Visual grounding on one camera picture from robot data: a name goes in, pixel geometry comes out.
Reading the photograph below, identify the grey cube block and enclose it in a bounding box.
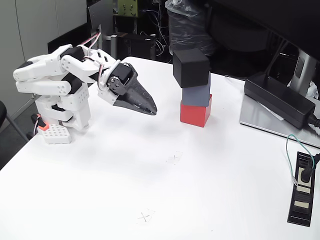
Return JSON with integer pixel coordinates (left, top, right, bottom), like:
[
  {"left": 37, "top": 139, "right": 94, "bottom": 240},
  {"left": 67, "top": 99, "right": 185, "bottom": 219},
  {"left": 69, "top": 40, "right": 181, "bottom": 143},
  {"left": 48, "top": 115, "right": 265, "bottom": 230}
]
[{"left": 181, "top": 72, "right": 212, "bottom": 108}]

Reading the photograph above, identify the black cube block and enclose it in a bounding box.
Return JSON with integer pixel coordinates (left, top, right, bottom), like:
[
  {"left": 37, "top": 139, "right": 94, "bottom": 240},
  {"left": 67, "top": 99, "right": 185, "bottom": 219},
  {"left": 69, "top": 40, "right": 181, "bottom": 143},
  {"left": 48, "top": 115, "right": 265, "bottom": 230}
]
[{"left": 172, "top": 47, "right": 211, "bottom": 89}]

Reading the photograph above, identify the black computer case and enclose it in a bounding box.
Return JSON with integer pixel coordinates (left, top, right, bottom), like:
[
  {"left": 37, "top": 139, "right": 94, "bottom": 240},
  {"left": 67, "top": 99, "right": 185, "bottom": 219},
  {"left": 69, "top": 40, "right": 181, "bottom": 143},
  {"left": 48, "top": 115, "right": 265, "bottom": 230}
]
[{"left": 117, "top": 31, "right": 157, "bottom": 61}]

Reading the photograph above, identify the red cube block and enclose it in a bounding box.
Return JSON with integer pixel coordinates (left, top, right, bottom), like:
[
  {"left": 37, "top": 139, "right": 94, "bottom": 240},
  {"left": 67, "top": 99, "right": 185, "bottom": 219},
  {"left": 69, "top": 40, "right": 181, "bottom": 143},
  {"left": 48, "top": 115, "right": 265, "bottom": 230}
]
[{"left": 179, "top": 93, "right": 213, "bottom": 129}]

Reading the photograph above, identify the green perforated panel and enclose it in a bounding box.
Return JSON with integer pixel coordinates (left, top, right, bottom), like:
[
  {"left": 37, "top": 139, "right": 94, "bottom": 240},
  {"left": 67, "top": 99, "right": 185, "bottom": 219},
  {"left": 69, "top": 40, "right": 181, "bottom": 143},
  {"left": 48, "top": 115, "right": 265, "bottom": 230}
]
[{"left": 116, "top": 0, "right": 139, "bottom": 18}]

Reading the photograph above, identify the clear tape with X mark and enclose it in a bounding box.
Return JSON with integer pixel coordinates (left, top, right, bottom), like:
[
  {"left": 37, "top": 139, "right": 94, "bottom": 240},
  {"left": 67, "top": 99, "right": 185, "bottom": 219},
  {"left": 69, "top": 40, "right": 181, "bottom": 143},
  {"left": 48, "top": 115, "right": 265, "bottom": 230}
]
[
  {"left": 135, "top": 207, "right": 157, "bottom": 225},
  {"left": 165, "top": 150, "right": 185, "bottom": 165}
]

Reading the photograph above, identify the white perforated table clamp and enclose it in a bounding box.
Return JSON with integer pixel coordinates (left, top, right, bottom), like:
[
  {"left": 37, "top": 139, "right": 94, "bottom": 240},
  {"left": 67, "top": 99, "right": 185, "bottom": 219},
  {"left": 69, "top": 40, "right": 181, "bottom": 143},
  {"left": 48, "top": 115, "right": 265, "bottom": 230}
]
[{"left": 40, "top": 123, "right": 73, "bottom": 146}]

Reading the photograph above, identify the orange connector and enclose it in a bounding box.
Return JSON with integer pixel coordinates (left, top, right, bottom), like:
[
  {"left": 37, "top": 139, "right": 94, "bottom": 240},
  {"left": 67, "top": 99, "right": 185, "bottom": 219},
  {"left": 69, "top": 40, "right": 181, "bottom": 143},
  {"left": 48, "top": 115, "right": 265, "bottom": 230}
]
[{"left": 36, "top": 113, "right": 49, "bottom": 131}]

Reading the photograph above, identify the black chair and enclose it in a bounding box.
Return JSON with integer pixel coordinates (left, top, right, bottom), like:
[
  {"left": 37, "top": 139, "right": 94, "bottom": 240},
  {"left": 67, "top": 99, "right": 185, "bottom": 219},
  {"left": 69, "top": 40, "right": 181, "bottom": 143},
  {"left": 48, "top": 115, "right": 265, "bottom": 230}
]
[{"left": 0, "top": 100, "right": 30, "bottom": 144}]

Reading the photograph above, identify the black power adapter brick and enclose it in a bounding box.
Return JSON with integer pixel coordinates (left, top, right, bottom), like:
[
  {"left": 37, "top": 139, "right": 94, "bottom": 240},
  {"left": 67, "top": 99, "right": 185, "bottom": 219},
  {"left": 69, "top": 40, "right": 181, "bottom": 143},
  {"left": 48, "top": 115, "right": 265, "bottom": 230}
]
[{"left": 243, "top": 71, "right": 317, "bottom": 130}]

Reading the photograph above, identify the black monitor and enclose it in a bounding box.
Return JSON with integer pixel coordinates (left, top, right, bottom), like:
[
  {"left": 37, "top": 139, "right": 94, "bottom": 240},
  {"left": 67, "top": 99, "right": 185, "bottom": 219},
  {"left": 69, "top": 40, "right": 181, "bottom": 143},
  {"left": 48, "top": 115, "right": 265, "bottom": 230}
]
[{"left": 209, "top": 0, "right": 320, "bottom": 61}]

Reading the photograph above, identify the silver monitor stand neck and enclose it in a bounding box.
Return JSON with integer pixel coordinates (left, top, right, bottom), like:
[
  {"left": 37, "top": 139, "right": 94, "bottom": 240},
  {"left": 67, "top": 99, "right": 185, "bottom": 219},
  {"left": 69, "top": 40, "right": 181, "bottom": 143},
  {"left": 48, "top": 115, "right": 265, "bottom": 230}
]
[{"left": 286, "top": 48, "right": 318, "bottom": 97}]

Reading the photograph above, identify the crumpled white paper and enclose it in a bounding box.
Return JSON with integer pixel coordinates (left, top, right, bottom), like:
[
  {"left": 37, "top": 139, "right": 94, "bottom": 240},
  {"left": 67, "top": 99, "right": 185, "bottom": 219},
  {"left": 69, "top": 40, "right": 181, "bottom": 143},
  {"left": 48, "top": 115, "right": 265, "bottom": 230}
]
[{"left": 306, "top": 81, "right": 320, "bottom": 101}]

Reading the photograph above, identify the black power plug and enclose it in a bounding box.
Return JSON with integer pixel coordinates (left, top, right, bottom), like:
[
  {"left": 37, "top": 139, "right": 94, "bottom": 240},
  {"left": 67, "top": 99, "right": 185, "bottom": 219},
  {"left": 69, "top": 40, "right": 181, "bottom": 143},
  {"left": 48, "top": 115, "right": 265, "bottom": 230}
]
[{"left": 299, "top": 152, "right": 320, "bottom": 183}]

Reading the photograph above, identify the black power strip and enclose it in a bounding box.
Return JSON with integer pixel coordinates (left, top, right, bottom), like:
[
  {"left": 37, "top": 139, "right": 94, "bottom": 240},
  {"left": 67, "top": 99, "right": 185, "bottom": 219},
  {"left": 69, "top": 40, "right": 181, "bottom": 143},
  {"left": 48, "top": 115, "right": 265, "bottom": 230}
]
[{"left": 286, "top": 150, "right": 317, "bottom": 228}]

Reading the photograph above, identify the red white black servo cable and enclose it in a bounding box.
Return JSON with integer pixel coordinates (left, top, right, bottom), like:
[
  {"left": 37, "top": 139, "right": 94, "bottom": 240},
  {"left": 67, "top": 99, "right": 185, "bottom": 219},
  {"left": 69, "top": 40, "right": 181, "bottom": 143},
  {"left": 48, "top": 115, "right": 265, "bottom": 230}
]
[{"left": 76, "top": 32, "right": 106, "bottom": 92}]

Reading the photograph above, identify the silver monitor base plate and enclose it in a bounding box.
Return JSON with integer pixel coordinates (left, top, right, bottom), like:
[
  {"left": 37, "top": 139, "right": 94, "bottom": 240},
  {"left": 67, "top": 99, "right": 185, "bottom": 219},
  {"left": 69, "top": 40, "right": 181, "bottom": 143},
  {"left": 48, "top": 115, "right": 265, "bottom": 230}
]
[{"left": 239, "top": 93, "right": 320, "bottom": 148}]

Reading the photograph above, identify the green wire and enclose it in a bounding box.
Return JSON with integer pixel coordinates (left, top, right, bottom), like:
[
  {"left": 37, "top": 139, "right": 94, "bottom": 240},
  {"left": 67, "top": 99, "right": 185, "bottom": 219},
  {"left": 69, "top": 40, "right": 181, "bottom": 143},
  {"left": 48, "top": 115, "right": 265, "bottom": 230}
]
[{"left": 285, "top": 133, "right": 315, "bottom": 187}]

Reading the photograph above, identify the black adapter power cable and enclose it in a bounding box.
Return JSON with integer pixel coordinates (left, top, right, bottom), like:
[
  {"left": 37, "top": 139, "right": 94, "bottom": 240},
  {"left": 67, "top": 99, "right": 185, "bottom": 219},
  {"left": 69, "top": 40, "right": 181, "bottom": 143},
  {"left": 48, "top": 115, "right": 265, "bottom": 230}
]
[{"left": 305, "top": 112, "right": 320, "bottom": 137}]

